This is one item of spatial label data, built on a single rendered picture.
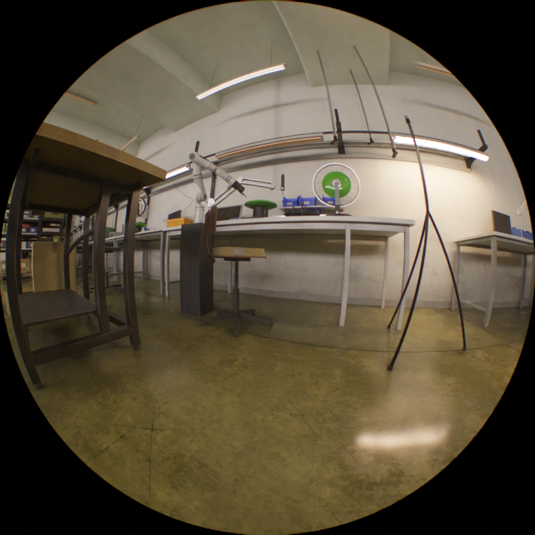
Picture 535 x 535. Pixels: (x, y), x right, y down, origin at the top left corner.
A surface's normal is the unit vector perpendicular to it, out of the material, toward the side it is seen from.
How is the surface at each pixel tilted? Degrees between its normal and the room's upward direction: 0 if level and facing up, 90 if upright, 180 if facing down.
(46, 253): 90
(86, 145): 90
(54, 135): 90
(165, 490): 0
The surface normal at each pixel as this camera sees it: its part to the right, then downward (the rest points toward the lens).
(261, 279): -0.39, 0.04
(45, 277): 0.95, 0.05
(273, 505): 0.04, -1.00
